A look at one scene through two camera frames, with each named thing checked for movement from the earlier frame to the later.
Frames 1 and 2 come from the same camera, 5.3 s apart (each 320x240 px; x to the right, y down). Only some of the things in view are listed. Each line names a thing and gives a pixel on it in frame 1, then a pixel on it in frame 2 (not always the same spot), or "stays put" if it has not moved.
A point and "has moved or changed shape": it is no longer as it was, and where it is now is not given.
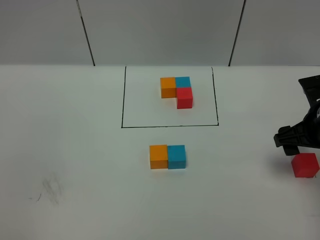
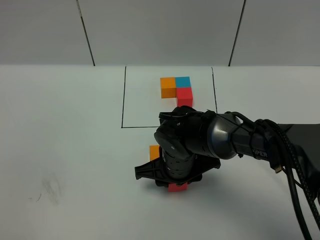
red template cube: [184, 97] stays put
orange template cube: [168, 87] stays put
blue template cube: [183, 82] stays put
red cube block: [305, 165] has moved or changed shape
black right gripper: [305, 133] to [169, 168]
